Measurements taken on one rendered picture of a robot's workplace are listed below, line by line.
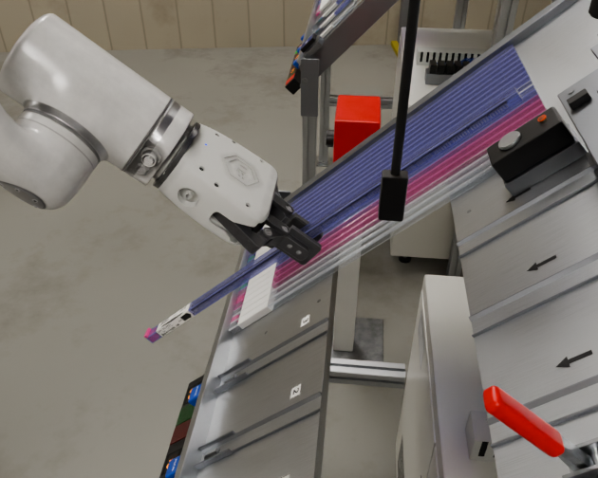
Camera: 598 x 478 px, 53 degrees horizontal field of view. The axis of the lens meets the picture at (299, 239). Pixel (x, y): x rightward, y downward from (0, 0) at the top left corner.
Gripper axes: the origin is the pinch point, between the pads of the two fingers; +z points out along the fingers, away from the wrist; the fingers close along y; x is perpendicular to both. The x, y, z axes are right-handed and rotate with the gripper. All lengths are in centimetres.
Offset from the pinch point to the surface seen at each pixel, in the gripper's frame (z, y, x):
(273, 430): 9.4, -11.6, 14.5
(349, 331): 59, 72, 65
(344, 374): 45, 38, 48
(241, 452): 8.6, -12.6, 19.2
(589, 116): 10.2, -0.5, -27.7
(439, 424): 37.6, 4.6, 15.9
